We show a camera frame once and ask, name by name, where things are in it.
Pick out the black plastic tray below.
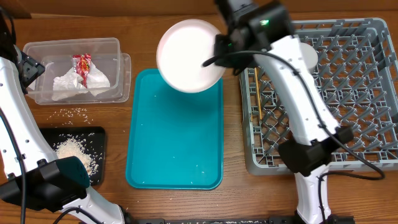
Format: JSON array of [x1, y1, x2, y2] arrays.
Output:
[[40, 126, 106, 186]]

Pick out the wooden chopstick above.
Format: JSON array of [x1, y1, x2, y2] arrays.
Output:
[[254, 67, 263, 123]]

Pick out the scattered rice grains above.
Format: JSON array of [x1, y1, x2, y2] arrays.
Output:
[[46, 107, 94, 128]]

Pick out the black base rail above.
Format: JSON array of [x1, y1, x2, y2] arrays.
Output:
[[124, 216, 355, 224]]

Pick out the large pink plate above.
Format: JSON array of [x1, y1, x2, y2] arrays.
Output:
[[156, 19, 225, 93]]

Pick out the white napkin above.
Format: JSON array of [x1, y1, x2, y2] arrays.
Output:
[[86, 62, 110, 96], [52, 68, 88, 101]]

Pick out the teal serving tray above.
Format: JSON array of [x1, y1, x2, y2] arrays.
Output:
[[125, 68, 224, 190]]

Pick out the pile of rice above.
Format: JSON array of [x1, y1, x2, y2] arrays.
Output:
[[55, 138, 99, 177]]

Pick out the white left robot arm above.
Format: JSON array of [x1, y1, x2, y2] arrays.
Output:
[[1, 9, 134, 224]]

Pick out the clear plastic bin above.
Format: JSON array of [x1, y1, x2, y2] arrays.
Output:
[[23, 37, 131, 105]]

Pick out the red snack wrapper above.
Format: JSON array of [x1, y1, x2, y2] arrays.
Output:
[[72, 54, 91, 87]]

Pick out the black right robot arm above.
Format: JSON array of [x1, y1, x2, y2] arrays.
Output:
[[205, 0, 354, 223]]

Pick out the grey dishwasher rack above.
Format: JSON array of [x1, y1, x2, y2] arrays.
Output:
[[239, 18, 397, 175]]

